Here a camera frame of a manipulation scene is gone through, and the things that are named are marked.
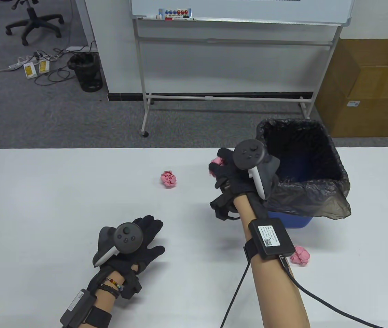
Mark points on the yellow and white power adapter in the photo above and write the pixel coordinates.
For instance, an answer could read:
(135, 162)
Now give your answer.
(44, 66)
(29, 70)

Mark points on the person's left hand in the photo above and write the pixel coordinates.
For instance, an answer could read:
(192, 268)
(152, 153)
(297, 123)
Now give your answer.
(150, 230)

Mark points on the whiteboard on metal stand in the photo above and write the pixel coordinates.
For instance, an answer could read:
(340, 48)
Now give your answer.
(248, 8)

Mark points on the grey and white handheld controller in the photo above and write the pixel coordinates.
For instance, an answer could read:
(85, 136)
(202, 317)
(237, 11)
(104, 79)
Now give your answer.
(127, 237)
(248, 153)

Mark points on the pack of colourful magnets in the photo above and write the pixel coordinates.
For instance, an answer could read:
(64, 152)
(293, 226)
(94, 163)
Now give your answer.
(175, 13)

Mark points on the office chair base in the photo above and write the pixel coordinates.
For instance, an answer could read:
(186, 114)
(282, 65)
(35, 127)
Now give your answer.
(30, 18)

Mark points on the black wrist sensor box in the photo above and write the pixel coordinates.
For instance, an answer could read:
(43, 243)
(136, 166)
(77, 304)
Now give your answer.
(271, 239)
(78, 307)

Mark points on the pink paper ball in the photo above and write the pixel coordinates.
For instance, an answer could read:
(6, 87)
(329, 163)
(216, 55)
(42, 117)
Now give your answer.
(301, 257)
(169, 179)
(216, 160)

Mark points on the whiteboard marker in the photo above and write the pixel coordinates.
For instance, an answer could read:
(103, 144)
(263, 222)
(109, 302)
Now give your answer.
(153, 16)

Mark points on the brown cardboard box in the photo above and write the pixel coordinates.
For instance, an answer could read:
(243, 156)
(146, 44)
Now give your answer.
(378, 112)

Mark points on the person's right hand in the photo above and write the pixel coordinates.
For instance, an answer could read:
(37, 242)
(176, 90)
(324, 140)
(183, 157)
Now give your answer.
(231, 181)

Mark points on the black mesh waste basket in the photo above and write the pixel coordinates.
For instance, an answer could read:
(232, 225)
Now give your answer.
(86, 73)

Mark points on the blue bin with black bag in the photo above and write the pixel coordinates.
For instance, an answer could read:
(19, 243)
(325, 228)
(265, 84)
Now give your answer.
(317, 198)

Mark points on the person's left forearm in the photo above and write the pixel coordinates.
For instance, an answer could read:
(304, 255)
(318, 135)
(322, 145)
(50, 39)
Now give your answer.
(104, 303)

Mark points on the blue recycling bin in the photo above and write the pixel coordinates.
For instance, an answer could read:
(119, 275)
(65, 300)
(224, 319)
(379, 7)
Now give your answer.
(293, 222)

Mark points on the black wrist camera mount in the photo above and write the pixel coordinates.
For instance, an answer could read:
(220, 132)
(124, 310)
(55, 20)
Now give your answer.
(132, 286)
(221, 206)

